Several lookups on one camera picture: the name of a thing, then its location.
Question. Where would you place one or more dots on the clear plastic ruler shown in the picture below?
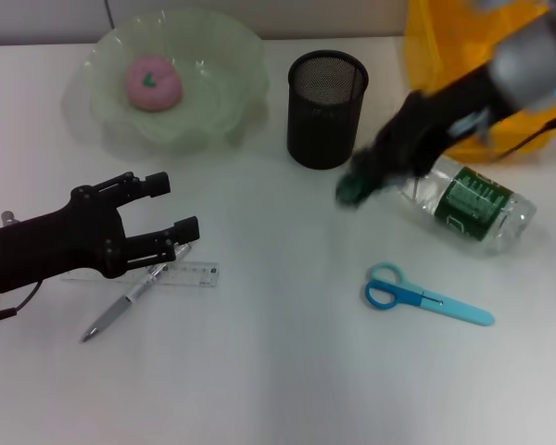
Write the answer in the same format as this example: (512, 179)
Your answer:
(199, 273)

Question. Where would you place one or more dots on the pink peach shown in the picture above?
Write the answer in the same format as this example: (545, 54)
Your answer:
(162, 90)

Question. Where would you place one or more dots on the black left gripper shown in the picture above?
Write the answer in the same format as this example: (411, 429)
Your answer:
(51, 245)

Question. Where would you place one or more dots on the blue scissors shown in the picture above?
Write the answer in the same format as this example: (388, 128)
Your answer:
(445, 308)

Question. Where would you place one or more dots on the gray retractable pen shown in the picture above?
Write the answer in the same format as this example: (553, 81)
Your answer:
(111, 315)

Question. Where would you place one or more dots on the clear green-label water bottle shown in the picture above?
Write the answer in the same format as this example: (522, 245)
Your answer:
(472, 204)

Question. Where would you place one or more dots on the yellow plastic bin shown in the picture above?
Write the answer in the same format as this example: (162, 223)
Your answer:
(426, 55)

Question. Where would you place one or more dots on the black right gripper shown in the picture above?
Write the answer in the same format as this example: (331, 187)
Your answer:
(445, 111)

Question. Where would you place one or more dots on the green plastic wrapper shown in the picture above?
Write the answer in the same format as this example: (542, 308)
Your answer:
(354, 194)

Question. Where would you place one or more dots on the translucent green fruit plate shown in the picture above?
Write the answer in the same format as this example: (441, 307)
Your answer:
(222, 92)

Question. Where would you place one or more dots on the black mesh pen holder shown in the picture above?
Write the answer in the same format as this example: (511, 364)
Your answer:
(324, 134)

